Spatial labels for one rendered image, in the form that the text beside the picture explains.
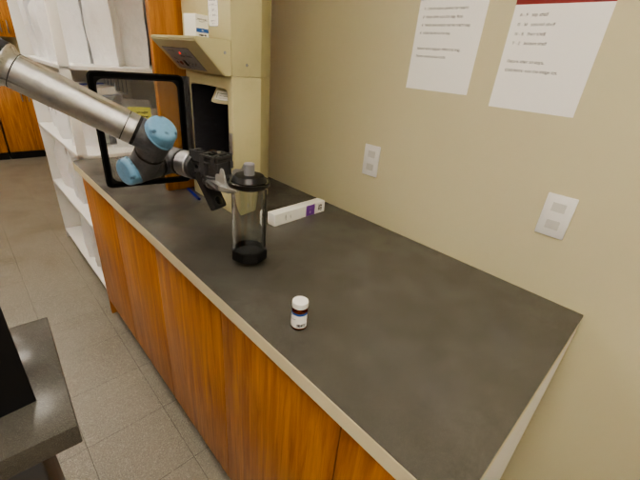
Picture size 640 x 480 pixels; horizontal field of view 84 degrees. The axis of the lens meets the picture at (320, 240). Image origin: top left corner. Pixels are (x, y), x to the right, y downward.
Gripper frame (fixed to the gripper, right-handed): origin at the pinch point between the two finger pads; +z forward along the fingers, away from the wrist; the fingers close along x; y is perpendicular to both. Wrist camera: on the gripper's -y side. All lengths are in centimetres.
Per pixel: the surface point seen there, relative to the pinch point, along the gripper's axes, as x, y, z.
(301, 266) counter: 7.3, -22.0, 13.6
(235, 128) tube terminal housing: 22.7, 9.8, -25.4
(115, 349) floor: 6, -115, -100
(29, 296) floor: 1, -114, -184
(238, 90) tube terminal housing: 24.0, 21.3, -25.0
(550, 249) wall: 40, -10, 73
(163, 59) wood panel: 26, 28, -63
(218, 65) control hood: 17.4, 28.4, -26.6
